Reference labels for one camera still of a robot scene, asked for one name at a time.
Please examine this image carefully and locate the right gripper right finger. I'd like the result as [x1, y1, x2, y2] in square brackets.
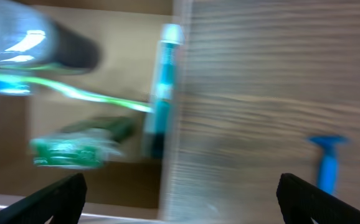
[276, 173, 360, 224]

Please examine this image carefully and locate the teal toothpaste tube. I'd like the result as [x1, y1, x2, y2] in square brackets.
[143, 24, 184, 159]

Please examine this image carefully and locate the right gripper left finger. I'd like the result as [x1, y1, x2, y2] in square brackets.
[0, 173, 87, 224]

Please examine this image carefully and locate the green toothbrush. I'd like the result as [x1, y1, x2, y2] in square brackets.
[0, 73, 153, 113]

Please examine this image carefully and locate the green soap packet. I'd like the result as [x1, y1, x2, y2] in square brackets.
[29, 116, 135, 169]

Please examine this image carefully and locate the blue disposable razor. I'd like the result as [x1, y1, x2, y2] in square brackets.
[308, 135, 348, 195]

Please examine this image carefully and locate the clear soap pump bottle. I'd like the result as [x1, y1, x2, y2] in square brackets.
[0, 1, 100, 73]

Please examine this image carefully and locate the white cardboard box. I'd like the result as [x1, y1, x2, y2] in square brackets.
[0, 0, 196, 222]

